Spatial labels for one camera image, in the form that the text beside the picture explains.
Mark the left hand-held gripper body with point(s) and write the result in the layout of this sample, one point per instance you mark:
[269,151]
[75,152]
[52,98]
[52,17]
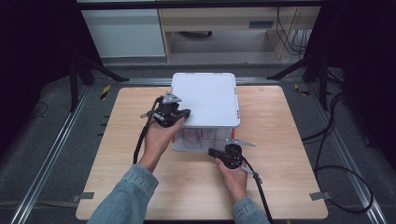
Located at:
[166,113]

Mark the person's right hand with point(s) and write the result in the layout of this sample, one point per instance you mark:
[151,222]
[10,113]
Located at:
[235,183]

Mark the white translucent shoe storage box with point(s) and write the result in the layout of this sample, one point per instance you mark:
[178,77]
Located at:
[211,96]

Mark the aluminium cross rail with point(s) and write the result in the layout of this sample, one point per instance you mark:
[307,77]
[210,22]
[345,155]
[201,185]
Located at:
[146,81]

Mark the white cabinet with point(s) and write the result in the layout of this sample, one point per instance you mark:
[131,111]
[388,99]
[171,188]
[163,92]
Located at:
[124,34]

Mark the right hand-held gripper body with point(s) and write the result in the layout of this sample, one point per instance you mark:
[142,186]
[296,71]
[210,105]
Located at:
[234,155]

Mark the person's left hand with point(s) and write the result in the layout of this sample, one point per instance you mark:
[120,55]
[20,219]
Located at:
[157,141]

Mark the aluminium floor rail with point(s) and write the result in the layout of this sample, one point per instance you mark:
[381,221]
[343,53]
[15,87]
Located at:
[348,161]
[49,158]

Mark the yellow black tape strip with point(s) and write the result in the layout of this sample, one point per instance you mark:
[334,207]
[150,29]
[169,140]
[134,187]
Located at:
[301,90]
[105,92]

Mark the black tripod stand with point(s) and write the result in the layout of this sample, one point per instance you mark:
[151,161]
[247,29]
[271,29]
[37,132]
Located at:
[74,87]
[323,84]

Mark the purple child sandal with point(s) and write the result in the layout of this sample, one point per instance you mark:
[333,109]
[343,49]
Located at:
[190,139]
[209,138]

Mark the grey table bracket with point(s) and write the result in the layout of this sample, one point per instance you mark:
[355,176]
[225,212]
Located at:
[84,196]
[320,196]

